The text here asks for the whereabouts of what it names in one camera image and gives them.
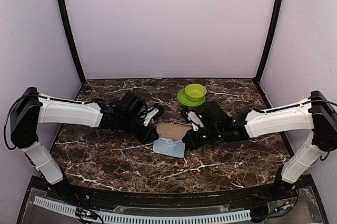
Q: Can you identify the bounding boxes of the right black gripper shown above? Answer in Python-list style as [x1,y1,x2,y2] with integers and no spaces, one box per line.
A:
[183,125,224,150]

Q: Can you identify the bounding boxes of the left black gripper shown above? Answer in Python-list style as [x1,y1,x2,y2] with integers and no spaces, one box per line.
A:
[120,114,159,145]

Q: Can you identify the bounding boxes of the light blue cleaning cloth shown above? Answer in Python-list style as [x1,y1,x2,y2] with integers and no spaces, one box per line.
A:
[153,137,185,158]

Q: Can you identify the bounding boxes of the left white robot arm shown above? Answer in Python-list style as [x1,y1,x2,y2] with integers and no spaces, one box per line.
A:
[3,87,164,201]

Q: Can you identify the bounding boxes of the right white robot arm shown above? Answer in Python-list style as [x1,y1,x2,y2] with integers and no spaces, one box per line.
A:
[182,91,336,200]

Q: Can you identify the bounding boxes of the green plate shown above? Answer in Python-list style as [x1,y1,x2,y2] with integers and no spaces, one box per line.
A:
[177,89,206,107]

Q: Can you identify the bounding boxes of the green bowl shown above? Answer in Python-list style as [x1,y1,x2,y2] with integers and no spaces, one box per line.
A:
[184,83,207,102]

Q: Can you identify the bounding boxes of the small circuit board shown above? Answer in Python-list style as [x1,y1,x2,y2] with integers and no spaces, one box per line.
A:
[75,207,98,221]

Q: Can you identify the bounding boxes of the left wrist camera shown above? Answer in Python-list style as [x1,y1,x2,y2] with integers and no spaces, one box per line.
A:
[143,105,164,126]

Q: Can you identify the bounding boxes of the black table front rail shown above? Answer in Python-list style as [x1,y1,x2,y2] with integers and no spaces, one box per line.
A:
[47,181,298,211]

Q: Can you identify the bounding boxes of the white slotted cable duct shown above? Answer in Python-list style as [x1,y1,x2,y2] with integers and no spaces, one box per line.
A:
[33,196,251,223]

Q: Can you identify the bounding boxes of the left black frame post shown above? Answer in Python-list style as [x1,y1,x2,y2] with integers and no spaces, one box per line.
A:
[57,0,86,84]

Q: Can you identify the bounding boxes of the black frame post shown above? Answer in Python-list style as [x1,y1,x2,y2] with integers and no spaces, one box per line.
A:
[57,0,86,84]
[253,0,282,85]

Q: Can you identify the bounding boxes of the right black frame post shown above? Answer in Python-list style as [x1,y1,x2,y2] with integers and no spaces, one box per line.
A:
[253,0,282,85]

